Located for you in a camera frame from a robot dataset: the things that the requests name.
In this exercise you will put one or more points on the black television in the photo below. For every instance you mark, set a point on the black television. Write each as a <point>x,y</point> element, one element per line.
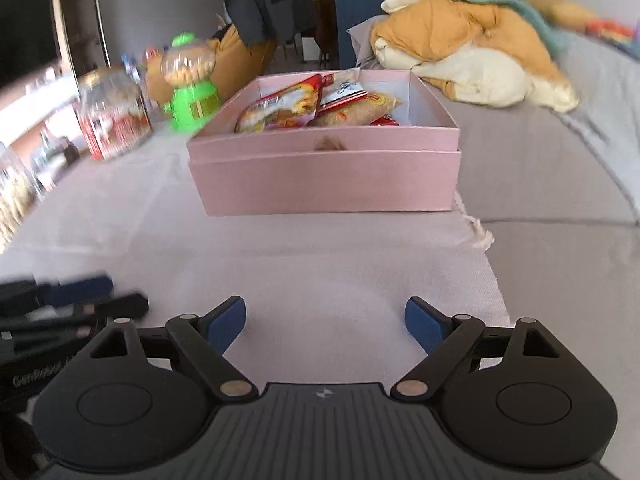
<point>25,15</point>

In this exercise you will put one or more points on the glass cookie jar red label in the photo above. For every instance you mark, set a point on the glass cookie jar red label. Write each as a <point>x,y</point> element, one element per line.
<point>115,120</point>

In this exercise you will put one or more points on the red and yellow snack packet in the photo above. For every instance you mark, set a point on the red and yellow snack packet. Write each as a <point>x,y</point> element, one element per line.
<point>280,107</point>

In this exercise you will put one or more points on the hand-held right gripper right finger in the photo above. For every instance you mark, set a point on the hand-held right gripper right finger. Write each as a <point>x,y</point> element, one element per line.
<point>422,325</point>

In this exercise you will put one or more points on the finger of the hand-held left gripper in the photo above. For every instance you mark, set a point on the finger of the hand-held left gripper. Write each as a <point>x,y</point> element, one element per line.
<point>80,287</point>
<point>125,305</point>

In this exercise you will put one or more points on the green gumball machine toy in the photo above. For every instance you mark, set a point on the green gumball machine toy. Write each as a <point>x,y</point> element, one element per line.
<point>192,100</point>

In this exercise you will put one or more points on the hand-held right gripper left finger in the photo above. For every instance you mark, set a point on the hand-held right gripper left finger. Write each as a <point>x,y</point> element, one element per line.
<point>227,325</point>

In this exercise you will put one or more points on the white snack packet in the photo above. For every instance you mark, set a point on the white snack packet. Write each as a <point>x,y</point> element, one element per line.
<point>345,89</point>

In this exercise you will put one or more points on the orange and cream blanket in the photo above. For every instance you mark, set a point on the orange and cream blanket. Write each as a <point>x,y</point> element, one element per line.
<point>465,45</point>

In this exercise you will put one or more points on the colourful striped cloth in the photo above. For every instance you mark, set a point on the colourful striped cloth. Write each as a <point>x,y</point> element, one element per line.
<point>612,30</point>

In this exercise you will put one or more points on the pink cardboard box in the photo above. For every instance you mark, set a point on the pink cardboard box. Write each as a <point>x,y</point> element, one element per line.
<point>325,180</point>

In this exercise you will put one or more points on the glass jar of peanuts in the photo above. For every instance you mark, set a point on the glass jar of peanuts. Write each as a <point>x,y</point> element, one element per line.
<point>12,200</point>

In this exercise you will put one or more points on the clear water bottle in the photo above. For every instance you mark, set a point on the clear water bottle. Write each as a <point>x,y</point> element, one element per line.
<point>132,66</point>

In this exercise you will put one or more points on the orange bean bag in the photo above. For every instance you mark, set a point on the orange bean bag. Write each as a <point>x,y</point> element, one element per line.
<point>245,65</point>

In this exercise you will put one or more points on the small glass jar with lid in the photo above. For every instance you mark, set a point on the small glass jar with lid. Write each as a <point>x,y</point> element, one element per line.
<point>55,155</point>

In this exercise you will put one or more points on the tan grainy snack packet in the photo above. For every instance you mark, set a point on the tan grainy snack packet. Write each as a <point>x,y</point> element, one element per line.
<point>355,110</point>

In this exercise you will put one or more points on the dark blue cabinet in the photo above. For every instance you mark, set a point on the dark blue cabinet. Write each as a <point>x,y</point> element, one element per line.
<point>370,15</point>

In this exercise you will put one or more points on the grey sofa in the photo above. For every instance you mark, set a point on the grey sofa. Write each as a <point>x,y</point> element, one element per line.
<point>550,185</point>

